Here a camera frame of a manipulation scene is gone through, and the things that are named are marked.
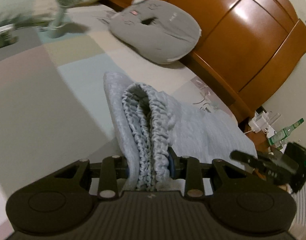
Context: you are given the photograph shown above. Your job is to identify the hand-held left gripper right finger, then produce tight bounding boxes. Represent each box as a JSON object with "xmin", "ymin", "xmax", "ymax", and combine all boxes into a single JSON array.
[{"xmin": 167, "ymin": 147, "xmax": 287, "ymax": 201}]

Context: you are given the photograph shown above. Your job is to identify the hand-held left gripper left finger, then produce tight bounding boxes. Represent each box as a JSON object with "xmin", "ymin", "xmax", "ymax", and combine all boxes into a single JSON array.
[{"xmin": 17, "ymin": 156, "xmax": 130, "ymax": 201}]

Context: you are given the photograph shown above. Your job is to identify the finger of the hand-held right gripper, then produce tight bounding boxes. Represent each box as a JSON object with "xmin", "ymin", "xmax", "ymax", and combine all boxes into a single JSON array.
[{"xmin": 230, "ymin": 150, "xmax": 265, "ymax": 172}]

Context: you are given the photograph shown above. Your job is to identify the grey sweatpants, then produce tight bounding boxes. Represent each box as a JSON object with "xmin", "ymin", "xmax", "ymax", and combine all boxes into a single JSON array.
[{"xmin": 103, "ymin": 71, "xmax": 258, "ymax": 192}]

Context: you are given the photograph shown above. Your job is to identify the wooden nightstand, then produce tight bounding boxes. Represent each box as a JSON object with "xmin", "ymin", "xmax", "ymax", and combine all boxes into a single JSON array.
[{"xmin": 245, "ymin": 124, "xmax": 288, "ymax": 155}]

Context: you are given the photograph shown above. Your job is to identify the green glass bottle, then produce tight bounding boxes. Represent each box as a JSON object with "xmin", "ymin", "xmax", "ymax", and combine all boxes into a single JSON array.
[{"xmin": 268, "ymin": 118, "xmax": 304, "ymax": 146}]

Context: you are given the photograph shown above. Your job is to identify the white charger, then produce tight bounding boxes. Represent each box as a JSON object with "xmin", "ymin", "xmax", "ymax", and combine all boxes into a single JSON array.
[{"xmin": 250, "ymin": 112, "xmax": 282, "ymax": 133}]

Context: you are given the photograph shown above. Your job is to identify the patchwork bed sheet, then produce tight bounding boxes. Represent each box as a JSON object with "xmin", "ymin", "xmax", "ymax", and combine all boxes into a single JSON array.
[{"xmin": 0, "ymin": 1, "xmax": 243, "ymax": 240}]

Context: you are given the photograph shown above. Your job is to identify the wooden headboard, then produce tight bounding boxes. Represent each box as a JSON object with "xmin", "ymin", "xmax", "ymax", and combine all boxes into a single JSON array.
[{"xmin": 103, "ymin": 0, "xmax": 306, "ymax": 126}]

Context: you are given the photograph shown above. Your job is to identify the grey cartoon face cushion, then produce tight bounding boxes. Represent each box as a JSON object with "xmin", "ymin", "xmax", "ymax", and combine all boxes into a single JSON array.
[{"xmin": 110, "ymin": 0, "xmax": 202, "ymax": 65}]

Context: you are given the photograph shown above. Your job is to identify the green handheld fan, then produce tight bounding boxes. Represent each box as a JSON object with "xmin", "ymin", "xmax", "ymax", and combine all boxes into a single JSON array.
[{"xmin": 47, "ymin": 0, "xmax": 87, "ymax": 39}]

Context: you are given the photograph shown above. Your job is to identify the small white box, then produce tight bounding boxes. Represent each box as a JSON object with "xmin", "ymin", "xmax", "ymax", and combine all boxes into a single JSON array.
[{"xmin": 0, "ymin": 24, "xmax": 19, "ymax": 50}]

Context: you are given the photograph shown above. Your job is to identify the large patchwork pillow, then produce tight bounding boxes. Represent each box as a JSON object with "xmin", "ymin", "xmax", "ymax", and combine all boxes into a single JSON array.
[{"xmin": 0, "ymin": 0, "xmax": 59, "ymax": 29}]

